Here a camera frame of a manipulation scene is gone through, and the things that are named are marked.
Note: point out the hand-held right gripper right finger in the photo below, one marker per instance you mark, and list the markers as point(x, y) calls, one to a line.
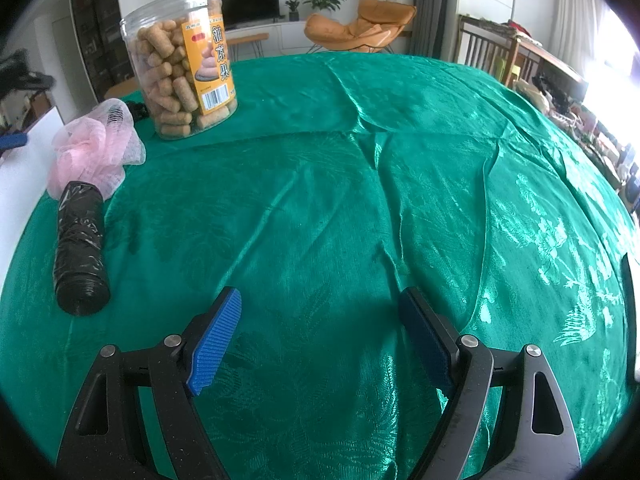
point(425, 340)

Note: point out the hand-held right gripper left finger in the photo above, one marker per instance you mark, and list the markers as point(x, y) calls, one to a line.
point(215, 342)

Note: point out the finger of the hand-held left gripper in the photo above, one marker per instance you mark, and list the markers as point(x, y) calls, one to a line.
point(25, 77)
point(11, 142)

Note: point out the black garbage bag roll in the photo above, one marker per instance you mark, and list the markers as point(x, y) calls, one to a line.
point(80, 255)

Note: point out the white foam board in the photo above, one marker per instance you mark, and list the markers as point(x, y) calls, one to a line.
point(20, 195)

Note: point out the pink mesh bath pouf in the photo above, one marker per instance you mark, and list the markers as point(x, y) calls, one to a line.
point(95, 150)

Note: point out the dark display shelf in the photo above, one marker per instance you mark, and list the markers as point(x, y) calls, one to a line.
point(95, 20)

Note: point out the clear plastic snack jar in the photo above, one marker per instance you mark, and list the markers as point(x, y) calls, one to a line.
point(165, 70)

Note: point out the green satin tablecloth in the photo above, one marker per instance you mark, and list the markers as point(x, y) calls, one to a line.
point(325, 210)

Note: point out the wooden bench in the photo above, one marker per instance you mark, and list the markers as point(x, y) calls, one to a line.
point(247, 37)

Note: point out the black television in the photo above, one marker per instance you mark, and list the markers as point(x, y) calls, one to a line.
point(250, 2)

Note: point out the small potted plant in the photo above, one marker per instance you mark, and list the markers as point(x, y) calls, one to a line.
point(293, 10)

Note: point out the cluttered side table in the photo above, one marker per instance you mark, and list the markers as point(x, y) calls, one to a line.
point(570, 90)

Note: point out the wooden slatted chair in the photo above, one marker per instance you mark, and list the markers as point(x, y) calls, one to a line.
point(487, 50)

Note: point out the large potted plant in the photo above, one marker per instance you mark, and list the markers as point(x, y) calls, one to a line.
point(324, 0)

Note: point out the orange lounge chair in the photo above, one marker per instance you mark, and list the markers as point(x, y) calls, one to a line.
point(345, 30)

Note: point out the grey curtain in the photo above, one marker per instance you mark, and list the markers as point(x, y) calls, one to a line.
point(430, 5)

